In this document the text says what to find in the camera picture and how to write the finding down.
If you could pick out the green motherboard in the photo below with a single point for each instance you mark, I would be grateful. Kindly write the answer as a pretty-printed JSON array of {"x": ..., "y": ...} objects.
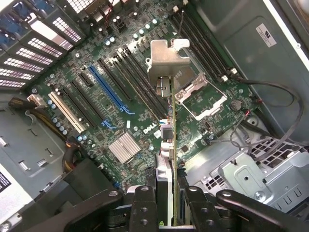
[{"x": 137, "y": 113}]

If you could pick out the metal socket cover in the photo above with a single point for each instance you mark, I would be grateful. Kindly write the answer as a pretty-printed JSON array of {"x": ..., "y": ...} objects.
[{"x": 213, "y": 108}]

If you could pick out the coin cell battery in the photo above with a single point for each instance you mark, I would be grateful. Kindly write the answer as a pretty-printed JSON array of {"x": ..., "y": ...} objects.
[{"x": 235, "y": 105}]

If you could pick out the silver chipset heatsink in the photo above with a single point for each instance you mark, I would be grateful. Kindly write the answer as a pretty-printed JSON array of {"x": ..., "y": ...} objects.
[{"x": 124, "y": 147}]

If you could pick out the grey power supply unit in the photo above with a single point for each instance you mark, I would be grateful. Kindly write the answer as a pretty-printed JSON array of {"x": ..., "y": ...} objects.
[{"x": 24, "y": 149}]

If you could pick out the blue expansion slot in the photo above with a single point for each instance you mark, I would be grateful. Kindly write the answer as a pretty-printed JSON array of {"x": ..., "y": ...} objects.
[{"x": 106, "y": 88}]

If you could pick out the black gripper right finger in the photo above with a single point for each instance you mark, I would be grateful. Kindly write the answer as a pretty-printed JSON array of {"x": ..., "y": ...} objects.
[{"x": 202, "y": 215}]

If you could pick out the black open PC case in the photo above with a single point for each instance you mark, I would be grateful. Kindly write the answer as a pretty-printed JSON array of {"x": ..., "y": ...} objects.
[{"x": 241, "y": 36}]

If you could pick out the CPU socket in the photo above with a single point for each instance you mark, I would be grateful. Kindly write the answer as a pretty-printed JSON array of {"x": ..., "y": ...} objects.
[{"x": 190, "y": 77}]

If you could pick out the short black expansion slot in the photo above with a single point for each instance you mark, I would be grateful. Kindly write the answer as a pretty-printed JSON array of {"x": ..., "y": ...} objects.
[{"x": 87, "y": 79}]

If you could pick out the metal disk bay cage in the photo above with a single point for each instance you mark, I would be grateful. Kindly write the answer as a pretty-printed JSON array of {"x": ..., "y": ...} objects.
[{"x": 243, "y": 174}]

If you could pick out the black RAM slot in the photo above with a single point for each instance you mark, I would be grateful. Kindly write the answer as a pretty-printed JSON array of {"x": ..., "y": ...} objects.
[
  {"x": 219, "y": 59},
  {"x": 210, "y": 61},
  {"x": 223, "y": 58},
  {"x": 214, "y": 60}
]

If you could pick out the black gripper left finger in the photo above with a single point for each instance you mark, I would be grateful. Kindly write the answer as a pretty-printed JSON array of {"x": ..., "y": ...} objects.
[{"x": 142, "y": 212}]

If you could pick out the white expansion slot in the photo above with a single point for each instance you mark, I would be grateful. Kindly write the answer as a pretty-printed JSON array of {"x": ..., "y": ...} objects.
[{"x": 67, "y": 112}]

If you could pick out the black plastic duct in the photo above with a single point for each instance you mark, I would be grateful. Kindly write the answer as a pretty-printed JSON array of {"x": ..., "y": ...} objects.
[{"x": 89, "y": 174}]

